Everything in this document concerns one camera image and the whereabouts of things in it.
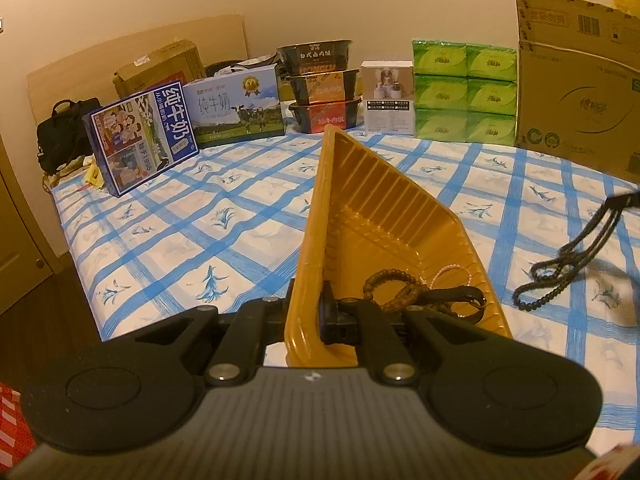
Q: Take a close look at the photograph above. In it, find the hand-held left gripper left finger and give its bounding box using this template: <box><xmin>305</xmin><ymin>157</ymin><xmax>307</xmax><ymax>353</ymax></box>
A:
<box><xmin>112</xmin><ymin>280</ymin><xmax>297</xmax><ymax>387</ymax></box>

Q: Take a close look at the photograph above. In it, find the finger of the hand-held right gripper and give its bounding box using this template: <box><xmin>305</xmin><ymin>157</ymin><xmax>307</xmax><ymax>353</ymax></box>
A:
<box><xmin>605</xmin><ymin>191</ymin><xmax>640</xmax><ymax>209</ymax></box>

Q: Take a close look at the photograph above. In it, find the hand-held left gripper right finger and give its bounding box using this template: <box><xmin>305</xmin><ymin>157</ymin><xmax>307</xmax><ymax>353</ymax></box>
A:
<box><xmin>319</xmin><ymin>281</ymin><xmax>506</xmax><ymax>387</ymax></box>

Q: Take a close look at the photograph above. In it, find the brown bead bracelet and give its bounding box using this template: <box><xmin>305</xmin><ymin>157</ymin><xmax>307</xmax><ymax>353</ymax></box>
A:
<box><xmin>363</xmin><ymin>269</ymin><xmax>432</xmax><ymax>319</ymax></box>

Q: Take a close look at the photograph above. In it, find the black bead necklace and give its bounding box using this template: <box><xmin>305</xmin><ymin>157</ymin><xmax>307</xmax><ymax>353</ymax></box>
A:
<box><xmin>512</xmin><ymin>195</ymin><xmax>629</xmax><ymax>314</ymax></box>

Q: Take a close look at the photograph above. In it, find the black leather strap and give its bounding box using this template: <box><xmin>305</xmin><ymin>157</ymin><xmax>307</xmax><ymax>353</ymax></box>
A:
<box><xmin>422</xmin><ymin>285</ymin><xmax>489</xmax><ymax>324</ymax></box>

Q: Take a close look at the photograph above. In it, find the yellow plastic tray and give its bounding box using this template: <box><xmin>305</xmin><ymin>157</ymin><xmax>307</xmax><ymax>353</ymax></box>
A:
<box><xmin>283</xmin><ymin>125</ymin><xmax>514</xmax><ymax>369</ymax></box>

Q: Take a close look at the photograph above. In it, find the pink bead bracelet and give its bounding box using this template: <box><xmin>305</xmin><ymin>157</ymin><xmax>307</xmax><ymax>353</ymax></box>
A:
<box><xmin>419</xmin><ymin>261</ymin><xmax>477</xmax><ymax>319</ymax></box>

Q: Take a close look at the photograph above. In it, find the large printed cardboard box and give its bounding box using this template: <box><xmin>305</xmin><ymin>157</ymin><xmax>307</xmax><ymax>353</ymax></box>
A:
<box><xmin>515</xmin><ymin>0</ymin><xmax>640</xmax><ymax>185</ymax></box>

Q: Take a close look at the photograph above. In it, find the blue checked bedsheet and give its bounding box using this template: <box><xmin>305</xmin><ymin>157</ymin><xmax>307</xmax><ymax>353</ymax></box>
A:
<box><xmin>50</xmin><ymin>127</ymin><xmax>640</xmax><ymax>447</ymax></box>

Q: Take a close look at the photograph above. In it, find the stack of green tissue packs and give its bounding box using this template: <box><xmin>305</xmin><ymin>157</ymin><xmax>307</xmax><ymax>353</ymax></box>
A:
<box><xmin>412</xmin><ymin>38</ymin><xmax>519</xmax><ymax>147</ymax></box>

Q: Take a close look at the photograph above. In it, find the black red instant noodle bowl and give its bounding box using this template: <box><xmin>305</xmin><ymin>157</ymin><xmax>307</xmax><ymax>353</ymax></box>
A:
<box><xmin>289</xmin><ymin>99</ymin><xmax>362</xmax><ymax>135</ymax></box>

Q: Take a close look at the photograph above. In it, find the small yellow packet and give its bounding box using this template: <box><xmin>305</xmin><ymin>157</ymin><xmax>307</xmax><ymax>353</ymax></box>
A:
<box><xmin>82</xmin><ymin>157</ymin><xmax>106</xmax><ymax>189</ymax></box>

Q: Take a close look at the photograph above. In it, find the blue cartoon print milk box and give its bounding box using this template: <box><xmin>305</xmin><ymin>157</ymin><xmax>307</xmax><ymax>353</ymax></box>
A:
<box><xmin>82</xmin><ymin>81</ymin><xmax>200</xmax><ymax>198</ymax></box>

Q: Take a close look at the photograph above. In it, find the cow pasture print milk box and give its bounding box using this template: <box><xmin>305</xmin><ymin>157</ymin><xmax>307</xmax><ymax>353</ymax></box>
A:
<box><xmin>182</xmin><ymin>65</ymin><xmax>286</xmax><ymax>150</ymax></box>

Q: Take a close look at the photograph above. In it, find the white photo print box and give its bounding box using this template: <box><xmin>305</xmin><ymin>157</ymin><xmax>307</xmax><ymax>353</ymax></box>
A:
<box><xmin>361</xmin><ymin>60</ymin><xmax>416</xmax><ymax>136</ymax></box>

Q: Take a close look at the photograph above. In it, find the black orange instant noodle bowl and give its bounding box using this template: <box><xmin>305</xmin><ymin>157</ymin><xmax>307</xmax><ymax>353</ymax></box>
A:
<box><xmin>286</xmin><ymin>71</ymin><xmax>360</xmax><ymax>106</ymax></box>

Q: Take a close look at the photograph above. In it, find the wooden wardrobe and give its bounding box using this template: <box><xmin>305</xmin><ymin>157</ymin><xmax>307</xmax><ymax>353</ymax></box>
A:
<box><xmin>0</xmin><ymin>130</ymin><xmax>64</xmax><ymax>312</ymax></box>

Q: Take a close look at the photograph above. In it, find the red white striped packet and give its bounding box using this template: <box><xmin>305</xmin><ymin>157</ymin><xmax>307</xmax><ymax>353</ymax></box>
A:
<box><xmin>0</xmin><ymin>380</ymin><xmax>39</xmax><ymax>469</ymax></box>

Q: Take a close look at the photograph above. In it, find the black plastic bag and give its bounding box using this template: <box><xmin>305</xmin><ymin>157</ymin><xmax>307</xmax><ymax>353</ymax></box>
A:
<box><xmin>205</xmin><ymin>52</ymin><xmax>284</xmax><ymax>79</ymax></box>

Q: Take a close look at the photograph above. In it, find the red white paper item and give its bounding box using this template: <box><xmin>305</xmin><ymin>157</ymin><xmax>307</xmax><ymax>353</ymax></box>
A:
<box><xmin>575</xmin><ymin>442</ymin><xmax>640</xmax><ymax>480</ymax></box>

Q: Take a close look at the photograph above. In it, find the brown cardboard box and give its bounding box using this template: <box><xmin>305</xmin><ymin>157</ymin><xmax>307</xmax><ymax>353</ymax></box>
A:
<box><xmin>112</xmin><ymin>40</ymin><xmax>205</xmax><ymax>102</ymax></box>

